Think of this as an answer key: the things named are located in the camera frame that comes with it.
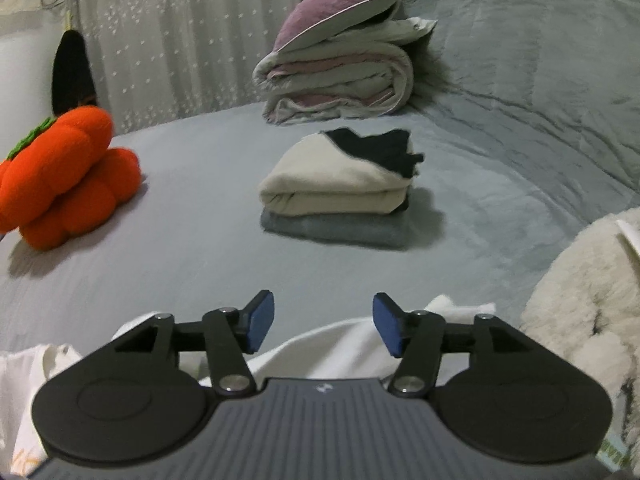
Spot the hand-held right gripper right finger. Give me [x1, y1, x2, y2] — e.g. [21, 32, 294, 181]
[372, 291, 531, 396]

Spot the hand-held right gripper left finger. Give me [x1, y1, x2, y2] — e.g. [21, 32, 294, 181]
[114, 290, 275, 395]

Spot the white long-sleeve shirt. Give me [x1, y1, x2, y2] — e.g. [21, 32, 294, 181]
[0, 294, 498, 480]

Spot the folded grey garment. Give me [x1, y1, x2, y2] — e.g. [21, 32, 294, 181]
[260, 207, 413, 250]

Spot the grey bed sheet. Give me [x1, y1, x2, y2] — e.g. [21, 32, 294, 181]
[0, 100, 626, 361]

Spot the folded cream garment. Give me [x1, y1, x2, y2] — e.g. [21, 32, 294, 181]
[258, 132, 416, 217]

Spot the folded black garment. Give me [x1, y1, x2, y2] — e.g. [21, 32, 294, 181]
[320, 128, 425, 211]

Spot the white fluffy garment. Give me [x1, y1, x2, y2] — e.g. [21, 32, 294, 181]
[520, 207, 640, 461]

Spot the folded grey pink quilt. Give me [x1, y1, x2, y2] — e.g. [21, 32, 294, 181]
[252, 16, 438, 126]

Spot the orange pumpkin plush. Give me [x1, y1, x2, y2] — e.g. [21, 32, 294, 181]
[0, 107, 142, 252]

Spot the pale printed packet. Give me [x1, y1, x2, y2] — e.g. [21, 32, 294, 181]
[602, 432, 640, 468]

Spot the grey quilted blanket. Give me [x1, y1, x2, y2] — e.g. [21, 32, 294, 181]
[395, 0, 640, 241]

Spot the grey dotted curtain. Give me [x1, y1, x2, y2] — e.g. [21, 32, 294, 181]
[75, 0, 361, 136]

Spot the black eggplant plush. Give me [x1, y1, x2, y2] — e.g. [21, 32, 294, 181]
[51, 30, 98, 116]

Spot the purple pillow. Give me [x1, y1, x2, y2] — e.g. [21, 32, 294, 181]
[272, 0, 405, 53]

